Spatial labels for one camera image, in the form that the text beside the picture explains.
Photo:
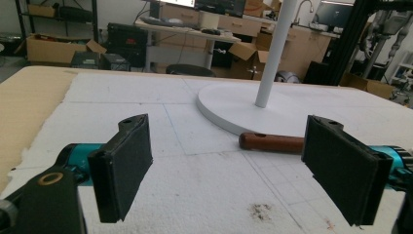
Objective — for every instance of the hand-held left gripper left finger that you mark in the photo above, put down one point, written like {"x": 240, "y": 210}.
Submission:
{"x": 121, "y": 169}

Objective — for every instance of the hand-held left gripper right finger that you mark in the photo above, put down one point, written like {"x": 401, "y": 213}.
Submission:
{"x": 344, "y": 175}

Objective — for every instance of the low cardboard box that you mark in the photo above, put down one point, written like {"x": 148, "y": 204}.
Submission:
{"x": 370, "y": 86}

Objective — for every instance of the small dark equipment box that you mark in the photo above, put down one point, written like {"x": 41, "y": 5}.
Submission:
{"x": 115, "y": 62}
{"x": 85, "y": 60}

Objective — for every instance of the grey round helmet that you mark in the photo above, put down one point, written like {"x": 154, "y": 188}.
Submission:
{"x": 287, "y": 77}

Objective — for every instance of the black office chair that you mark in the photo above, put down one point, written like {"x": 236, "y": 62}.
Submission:
{"x": 190, "y": 70}

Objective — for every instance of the white round-base pole stand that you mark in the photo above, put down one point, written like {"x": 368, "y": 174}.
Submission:
{"x": 227, "y": 104}

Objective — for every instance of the black equipment case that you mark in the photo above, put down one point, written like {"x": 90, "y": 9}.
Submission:
{"x": 128, "y": 42}

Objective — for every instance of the wooden cabinet counter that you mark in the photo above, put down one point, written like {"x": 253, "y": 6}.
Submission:
{"x": 305, "y": 48}

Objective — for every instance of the large open cardboard box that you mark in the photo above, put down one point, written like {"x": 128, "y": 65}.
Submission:
{"x": 52, "y": 50}

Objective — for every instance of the white office desk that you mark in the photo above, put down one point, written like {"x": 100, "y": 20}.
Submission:
{"x": 181, "y": 32}

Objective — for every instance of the grey keyboard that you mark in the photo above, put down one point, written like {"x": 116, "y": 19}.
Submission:
{"x": 162, "y": 21}

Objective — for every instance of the open cardboard box with flaps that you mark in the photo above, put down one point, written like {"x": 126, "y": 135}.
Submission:
{"x": 246, "y": 57}

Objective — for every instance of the black metal shelf rack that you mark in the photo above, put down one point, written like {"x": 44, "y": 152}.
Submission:
{"x": 73, "y": 13}

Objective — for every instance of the metal sink faucet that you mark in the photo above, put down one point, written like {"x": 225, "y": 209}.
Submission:
{"x": 300, "y": 11}

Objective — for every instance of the white cylindrical container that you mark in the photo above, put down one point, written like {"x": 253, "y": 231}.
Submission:
{"x": 209, "y": 20}

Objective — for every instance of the computer monitor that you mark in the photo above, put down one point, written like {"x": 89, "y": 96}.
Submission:
{"x": 178, "y": 2}

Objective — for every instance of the black aluminium frame post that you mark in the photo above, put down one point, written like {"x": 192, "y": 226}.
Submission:
{"x": 349, "y": 39}

